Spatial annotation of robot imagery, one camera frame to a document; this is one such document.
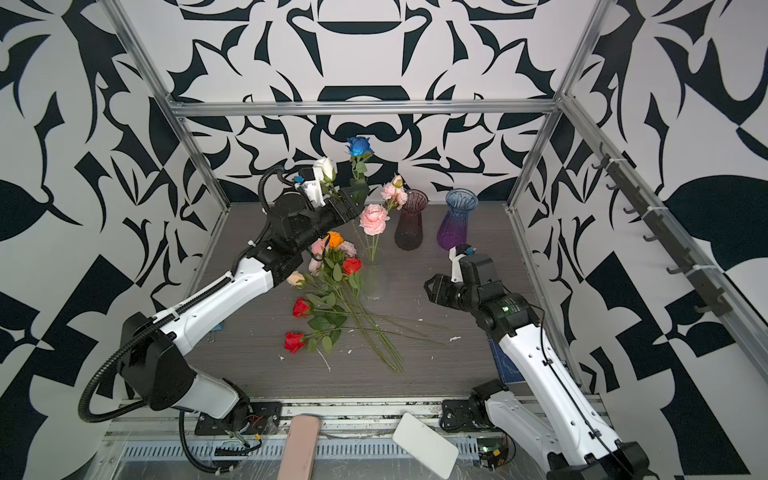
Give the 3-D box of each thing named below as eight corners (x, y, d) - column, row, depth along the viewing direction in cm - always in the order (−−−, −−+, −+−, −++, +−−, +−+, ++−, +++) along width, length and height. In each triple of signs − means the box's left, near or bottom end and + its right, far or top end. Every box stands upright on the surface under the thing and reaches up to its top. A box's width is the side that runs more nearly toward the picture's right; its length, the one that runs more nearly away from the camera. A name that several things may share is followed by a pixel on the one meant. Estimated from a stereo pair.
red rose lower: (285, 355, 86) (282, 350, 83) (289, 334, 89) (286, 329, 86) (338, 355, 86) (337, 350, 83) (340, 334, 89) (339, 329, 87)
